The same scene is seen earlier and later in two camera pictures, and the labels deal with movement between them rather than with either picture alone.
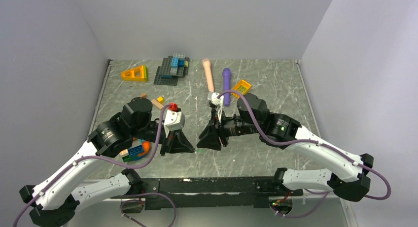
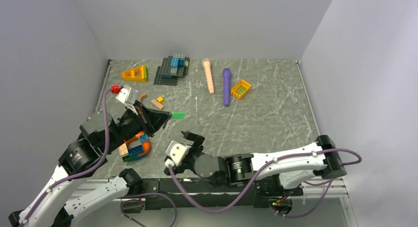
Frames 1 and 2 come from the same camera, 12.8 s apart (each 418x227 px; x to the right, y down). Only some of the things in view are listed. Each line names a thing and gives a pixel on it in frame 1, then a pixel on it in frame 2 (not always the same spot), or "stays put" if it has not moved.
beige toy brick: [124, 152] stays put
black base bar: [214, 193] stays put
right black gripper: [210, 137] to [198, 140]
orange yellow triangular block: [138, 74] stays put
